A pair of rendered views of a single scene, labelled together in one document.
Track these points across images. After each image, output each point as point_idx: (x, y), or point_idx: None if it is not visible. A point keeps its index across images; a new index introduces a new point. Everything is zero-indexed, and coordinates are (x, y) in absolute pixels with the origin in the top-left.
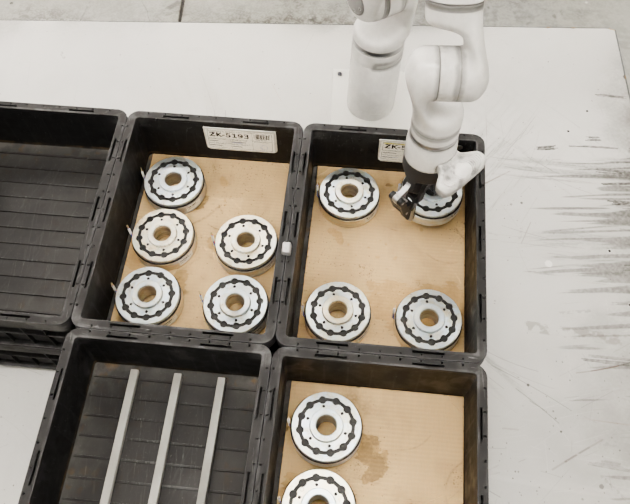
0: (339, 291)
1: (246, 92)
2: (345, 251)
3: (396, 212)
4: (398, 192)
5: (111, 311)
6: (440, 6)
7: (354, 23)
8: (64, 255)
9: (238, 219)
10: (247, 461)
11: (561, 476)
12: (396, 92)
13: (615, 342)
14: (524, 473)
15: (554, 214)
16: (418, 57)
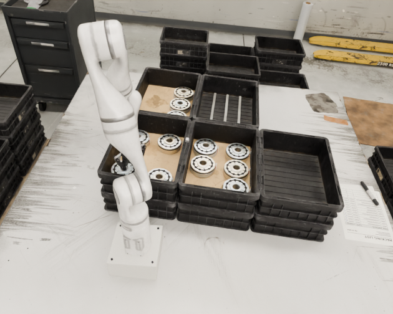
0: (168, 146)
1: (208, 288)
2: (163, 165)
3: None
4: (142, 145)
5: (251, 155)
6: None
7: (146, 212)
8: (274, 172)
9: (206, 171)
10: (199, 98)
11: (102, 132)
12: (121, 249)
13: (63, 161)
14: None
15: (60, 206)
16: (137, 92)
